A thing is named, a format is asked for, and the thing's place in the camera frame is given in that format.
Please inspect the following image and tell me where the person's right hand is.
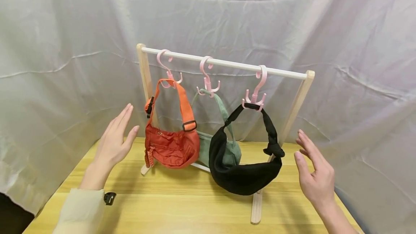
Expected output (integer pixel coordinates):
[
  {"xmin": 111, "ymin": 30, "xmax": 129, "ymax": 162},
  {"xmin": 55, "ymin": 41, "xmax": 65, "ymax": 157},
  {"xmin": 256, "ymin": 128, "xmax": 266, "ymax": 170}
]
[{"xmin": 294, "ymin": 129, "xmax": 336, "ymax": 208}]

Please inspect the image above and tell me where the person's left hand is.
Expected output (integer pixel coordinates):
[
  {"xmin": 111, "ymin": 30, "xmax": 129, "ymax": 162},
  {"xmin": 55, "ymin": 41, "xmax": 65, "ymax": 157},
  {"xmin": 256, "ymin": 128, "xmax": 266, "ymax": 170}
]
[{"xmin": 85, "ymin": 103, "xmax": 140, "ymax": 177}]

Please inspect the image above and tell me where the orange shoulder bag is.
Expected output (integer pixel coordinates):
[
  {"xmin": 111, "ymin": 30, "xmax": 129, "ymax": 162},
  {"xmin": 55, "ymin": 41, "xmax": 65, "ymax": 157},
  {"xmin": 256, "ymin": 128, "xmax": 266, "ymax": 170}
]
[{"xmin": 144, "ymin": 78, "xmax": 201, "ymax": 170}]

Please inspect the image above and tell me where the black shoulder bag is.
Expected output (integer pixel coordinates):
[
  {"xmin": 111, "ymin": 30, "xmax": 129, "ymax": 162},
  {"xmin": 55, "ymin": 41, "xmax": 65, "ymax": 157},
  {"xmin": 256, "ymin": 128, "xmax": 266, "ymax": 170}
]
[{"xmin": 208, "ymin": 103, "xmax": 286, "ymax": 196}]

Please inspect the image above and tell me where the person's right forearm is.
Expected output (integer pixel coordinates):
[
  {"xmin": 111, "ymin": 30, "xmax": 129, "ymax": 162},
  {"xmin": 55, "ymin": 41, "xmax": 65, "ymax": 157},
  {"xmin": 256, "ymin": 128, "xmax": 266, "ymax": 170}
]
[{"xmin": 316, "ymin": 201, "xmax": 359, "ymax": 234}]

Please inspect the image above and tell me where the green shoulder bag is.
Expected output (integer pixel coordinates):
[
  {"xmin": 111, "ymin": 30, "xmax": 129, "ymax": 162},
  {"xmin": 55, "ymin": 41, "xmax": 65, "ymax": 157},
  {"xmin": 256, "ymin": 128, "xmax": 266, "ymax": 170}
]
[{"xmin": 190, "ymin": 89, "xmax": 242, "ymax": 168}]

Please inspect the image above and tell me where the person's left forearm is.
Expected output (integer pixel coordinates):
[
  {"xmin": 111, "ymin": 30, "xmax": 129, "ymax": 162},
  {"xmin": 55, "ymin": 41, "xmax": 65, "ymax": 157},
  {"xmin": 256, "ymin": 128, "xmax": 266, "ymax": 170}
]
[{"xmin": 52, "ymin": 165, "xmax": 109, "ymax": 234}]

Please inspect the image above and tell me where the black wrist band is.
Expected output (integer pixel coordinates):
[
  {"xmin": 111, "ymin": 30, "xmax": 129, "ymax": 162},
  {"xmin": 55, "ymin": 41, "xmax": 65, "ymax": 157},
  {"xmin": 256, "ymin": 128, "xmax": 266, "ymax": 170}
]
[{"xmin": 103, "ymin": 192, "xmax": 117, "ymax": 206}]

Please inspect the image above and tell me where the pink plastic hook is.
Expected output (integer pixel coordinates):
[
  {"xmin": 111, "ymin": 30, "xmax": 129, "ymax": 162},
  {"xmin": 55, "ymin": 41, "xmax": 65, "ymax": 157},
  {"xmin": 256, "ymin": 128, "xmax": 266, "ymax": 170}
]
[
  {"xmin": 196, "ymin": 56, "xmax": 221, "ymax": 98},
  {"xmin": 156, "ymin": 49, "xmax": 183, "ymax": 89},
  {"xmin": 241, "ymin": 65, "xmax": 268, "ymax": 112}
]

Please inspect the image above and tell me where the wooden clothes rack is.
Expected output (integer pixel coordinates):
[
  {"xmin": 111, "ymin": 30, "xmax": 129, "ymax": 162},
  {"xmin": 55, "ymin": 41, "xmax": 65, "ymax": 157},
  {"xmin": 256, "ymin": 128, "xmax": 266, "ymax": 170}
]
[{"xmin": 136, "ymin": 43, "xmax": 315, "ymax": 225}]

